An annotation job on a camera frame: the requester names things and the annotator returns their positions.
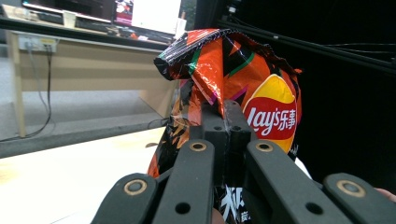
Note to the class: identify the computer monitor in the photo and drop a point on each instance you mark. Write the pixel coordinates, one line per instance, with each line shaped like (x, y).
(149, 14)

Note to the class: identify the black metal stand bar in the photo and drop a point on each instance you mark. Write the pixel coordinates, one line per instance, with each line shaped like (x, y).
(311, 46)

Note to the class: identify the white table mat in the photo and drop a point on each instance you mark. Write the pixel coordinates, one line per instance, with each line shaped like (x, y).
(62, 183)

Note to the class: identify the white power strip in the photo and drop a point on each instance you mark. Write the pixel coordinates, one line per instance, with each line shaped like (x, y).
(37, 43)

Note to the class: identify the light wooden desk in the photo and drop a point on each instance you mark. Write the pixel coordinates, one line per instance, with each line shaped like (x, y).
(93, 74)

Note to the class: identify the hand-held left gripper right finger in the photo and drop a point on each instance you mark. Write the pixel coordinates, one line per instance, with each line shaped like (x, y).
(238, 124)

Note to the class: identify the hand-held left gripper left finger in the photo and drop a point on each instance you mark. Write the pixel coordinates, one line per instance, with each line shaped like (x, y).
(214, 124)

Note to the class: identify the orange black chips bag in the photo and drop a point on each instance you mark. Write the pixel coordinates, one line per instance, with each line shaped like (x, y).
(224, 62)

